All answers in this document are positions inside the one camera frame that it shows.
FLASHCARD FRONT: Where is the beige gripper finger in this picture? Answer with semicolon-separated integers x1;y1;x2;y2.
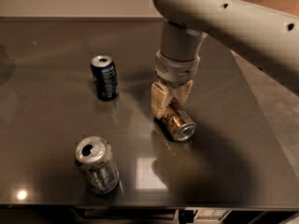
150;81;174;119
175;80;193;104

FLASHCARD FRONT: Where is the orange soda can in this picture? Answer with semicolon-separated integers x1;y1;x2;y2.
161;99;196;142

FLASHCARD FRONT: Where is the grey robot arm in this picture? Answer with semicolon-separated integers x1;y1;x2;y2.
151;0;299;119

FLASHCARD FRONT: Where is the blue soda can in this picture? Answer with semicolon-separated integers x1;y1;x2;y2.
91;55;119;101

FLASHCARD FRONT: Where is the silver soda can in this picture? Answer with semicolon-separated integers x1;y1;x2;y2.
75;136;120;195

